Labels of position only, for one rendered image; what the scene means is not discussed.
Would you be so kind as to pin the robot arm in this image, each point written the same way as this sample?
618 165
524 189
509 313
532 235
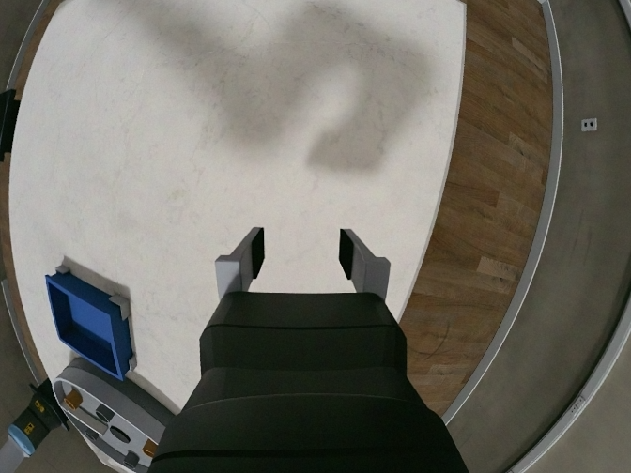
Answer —
29 424

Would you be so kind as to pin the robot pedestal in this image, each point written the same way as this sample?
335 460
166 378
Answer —
34 387
6 125

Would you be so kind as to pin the grey turntable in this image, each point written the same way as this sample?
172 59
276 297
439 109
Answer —
148 411

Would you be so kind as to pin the white table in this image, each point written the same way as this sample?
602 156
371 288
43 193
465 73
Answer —
197 172

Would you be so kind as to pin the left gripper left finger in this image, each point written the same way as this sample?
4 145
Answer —
229 273

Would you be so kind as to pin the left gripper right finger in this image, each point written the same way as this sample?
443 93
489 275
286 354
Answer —
372 273

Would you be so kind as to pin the white wall socket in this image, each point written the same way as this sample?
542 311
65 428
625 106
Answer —
589 124

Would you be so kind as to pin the grey corner guide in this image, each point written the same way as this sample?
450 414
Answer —
61 269
121 301
131 361

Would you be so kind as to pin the blue crate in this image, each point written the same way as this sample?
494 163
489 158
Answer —
86 315

